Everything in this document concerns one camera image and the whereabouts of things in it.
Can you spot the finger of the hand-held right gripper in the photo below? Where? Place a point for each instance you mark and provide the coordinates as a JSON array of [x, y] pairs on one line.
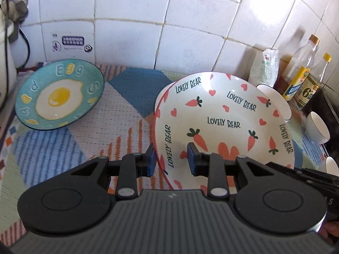
[[296, 171]]

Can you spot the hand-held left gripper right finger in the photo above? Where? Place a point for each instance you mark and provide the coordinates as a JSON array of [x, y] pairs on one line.
[[191, 161]]

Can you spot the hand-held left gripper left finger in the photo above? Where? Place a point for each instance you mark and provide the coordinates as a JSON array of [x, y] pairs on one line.
[[151, 162]]

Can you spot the white bowl blue rim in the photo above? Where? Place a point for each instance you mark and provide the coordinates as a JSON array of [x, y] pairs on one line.
[[276, 100], [332, 167], [319, 127]]

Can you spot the teal egg print plate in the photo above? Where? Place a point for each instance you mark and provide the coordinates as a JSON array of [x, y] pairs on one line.
[[59, 95]]

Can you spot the person's right hand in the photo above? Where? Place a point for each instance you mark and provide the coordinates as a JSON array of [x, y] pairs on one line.
[[332, 230]]

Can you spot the colourful patchwork mat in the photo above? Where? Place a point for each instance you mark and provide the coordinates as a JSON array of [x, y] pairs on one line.
[[119, 105]]

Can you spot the clear yellow cap vinegar bottle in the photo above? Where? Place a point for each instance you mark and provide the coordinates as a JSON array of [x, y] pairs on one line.
[[311, 87]]

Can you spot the yellow label oil bottle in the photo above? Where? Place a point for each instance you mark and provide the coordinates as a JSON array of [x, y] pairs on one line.
[[299, 71]]

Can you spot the white seasoning packet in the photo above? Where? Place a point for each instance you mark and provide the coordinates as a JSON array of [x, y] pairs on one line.
[[264, 67]]

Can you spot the white kitchen appliance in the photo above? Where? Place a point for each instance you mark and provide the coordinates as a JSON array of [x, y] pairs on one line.
[[5, 63]]

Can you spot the hanging metal utensils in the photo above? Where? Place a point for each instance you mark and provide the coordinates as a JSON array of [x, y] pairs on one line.
[[16, 2]]

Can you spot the wall sticker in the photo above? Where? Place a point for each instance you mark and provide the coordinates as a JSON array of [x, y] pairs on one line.
[[71, 42]]

